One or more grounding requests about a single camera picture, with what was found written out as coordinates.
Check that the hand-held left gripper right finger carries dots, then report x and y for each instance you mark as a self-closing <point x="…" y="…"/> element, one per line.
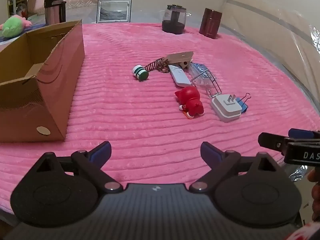
<point x="209" y="155"/>

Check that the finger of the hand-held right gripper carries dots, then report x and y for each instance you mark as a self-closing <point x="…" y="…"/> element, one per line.
<point x="303" y="133"/>
<point x="272" y="142"/>

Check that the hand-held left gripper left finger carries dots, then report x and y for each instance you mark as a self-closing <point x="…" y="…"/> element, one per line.
<point x="102" y="153"/>

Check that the white power adapter plug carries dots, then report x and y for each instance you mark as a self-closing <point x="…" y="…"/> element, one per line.
<point x="225" y="110"/>

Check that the brown cardboard box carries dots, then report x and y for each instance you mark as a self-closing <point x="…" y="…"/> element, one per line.
<point x="57" y="92"/>

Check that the clear plastic box blue label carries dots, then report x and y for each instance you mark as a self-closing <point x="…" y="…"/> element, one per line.
<point x="200" y="72"/>

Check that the green white small bottle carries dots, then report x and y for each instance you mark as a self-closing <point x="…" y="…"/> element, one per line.
<point x="140" y="73"/>

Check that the beige box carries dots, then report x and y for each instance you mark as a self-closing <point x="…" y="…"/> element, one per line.
<point x="178" y="57"/>

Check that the person's right hand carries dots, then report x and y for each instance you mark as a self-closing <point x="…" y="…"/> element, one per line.
<point x="315" y="195"/>

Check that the blue binder clip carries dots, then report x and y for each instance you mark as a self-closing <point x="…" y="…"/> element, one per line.
<point x="243" y="107"/>

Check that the pink ribbed blanket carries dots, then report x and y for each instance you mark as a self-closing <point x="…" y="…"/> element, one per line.
<point x="150" y="120"/>

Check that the red cartoon figurine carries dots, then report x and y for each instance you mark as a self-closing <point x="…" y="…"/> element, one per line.
<point x="191" y="97"/>

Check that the white remote control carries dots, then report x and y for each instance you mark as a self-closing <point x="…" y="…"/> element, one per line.
<point x="178" y="76"/>

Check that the small wooden block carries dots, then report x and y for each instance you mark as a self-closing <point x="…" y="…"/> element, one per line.
<point x="184" y="64"/>

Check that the red white patterned clothing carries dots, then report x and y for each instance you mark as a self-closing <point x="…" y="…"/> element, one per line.
<point x="307" y="233"/>

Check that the leopard print hair claw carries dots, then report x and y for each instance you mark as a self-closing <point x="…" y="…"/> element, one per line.
<point x="150" y="66"/>

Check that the plastic wrapped headboard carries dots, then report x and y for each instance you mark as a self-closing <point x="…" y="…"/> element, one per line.
<point x="287" y="30"/>

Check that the dark red canister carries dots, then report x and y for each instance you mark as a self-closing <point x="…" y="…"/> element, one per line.
<point x="210" y="23"/>

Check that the glass teapot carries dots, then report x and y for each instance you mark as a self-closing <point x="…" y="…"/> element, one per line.
<point x="172" y="26"/>

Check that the green pink plush toy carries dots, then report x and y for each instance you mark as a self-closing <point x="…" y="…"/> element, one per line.
<point x="12" y="26"/>

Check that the silver picture frame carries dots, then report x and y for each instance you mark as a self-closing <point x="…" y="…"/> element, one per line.
<point x="113" y="11"/>

